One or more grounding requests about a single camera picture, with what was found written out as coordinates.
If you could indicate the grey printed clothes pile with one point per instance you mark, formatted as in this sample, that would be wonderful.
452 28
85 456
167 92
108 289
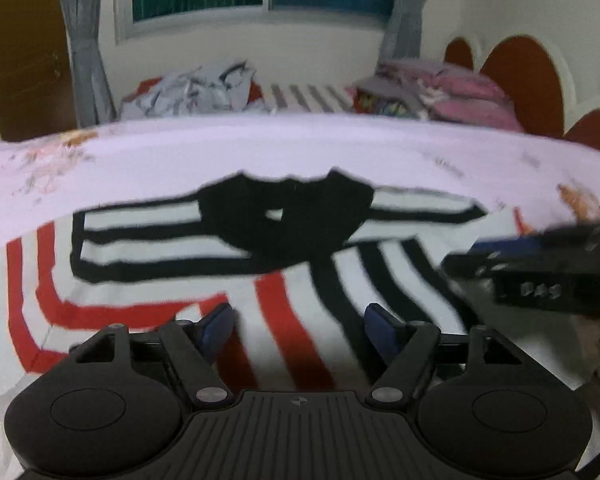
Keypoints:
190 90

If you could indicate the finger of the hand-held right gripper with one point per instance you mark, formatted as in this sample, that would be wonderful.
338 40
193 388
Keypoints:
505 246
472 265

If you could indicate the red black white striped sweater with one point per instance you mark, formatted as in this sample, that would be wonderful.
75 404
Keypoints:
270 300

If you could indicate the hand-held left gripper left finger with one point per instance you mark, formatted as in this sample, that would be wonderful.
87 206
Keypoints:
219 326

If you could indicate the colourful printed cloth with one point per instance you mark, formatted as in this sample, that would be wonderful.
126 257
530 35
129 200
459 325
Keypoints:
380 102

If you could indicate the brown wooden door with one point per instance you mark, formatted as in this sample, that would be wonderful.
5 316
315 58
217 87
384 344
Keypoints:
25 60

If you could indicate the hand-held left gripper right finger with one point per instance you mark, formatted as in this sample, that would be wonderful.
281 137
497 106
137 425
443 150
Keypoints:
380 329

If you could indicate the white and brown headboard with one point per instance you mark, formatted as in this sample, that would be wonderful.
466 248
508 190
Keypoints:
520 70

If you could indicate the grey white striped bed sheet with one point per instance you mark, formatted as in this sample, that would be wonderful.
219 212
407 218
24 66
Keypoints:
305 95

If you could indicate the grey curtain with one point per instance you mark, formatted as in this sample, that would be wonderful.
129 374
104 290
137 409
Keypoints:
85 60
405 10

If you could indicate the pink folded blankets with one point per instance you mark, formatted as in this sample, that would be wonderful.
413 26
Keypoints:
470 95

